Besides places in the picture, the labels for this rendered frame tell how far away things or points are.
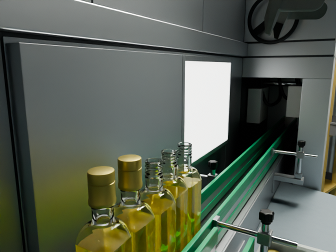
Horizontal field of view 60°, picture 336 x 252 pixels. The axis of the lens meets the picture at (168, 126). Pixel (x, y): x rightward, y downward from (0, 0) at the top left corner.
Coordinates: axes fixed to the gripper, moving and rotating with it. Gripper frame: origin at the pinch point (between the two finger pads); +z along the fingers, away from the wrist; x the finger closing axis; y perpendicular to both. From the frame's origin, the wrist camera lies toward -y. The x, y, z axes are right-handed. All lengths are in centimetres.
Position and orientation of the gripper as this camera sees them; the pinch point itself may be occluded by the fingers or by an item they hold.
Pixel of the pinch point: (270, 25)
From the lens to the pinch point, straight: 44.3
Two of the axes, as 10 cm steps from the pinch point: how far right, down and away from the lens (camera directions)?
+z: -3.0, 8.9, 3.6
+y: 8.1, 4.3, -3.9
